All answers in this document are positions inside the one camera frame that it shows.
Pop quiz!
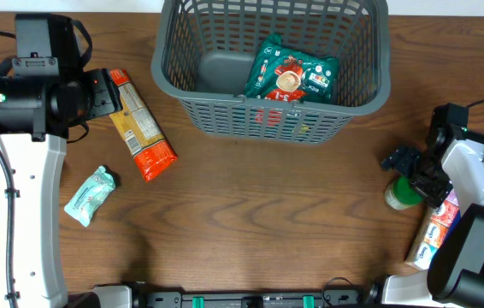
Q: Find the green lid jar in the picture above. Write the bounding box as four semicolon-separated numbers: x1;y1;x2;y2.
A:
385;176;423;210

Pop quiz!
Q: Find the Kleenex tissue multipack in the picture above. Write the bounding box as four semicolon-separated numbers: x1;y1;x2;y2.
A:
404;190;461;270

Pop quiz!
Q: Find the green coffee mix bag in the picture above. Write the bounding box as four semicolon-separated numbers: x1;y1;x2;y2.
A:
243;34;339;104

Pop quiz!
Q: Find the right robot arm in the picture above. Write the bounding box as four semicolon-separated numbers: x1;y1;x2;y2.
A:
376;104;484;307

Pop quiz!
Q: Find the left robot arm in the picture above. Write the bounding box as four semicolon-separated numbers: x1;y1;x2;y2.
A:
0;14;122;307

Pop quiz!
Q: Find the red spaghetti packet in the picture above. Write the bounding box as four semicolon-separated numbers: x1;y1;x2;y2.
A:
109;68;178;182

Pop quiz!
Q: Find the light teal snack packet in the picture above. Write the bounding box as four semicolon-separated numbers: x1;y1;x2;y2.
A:
64;165;116;228

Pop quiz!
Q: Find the grey plastic basket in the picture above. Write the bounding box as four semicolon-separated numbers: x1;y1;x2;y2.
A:
151;0;391;144

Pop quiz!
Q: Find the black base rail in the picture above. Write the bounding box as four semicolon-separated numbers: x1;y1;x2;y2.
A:
91;276;440;308

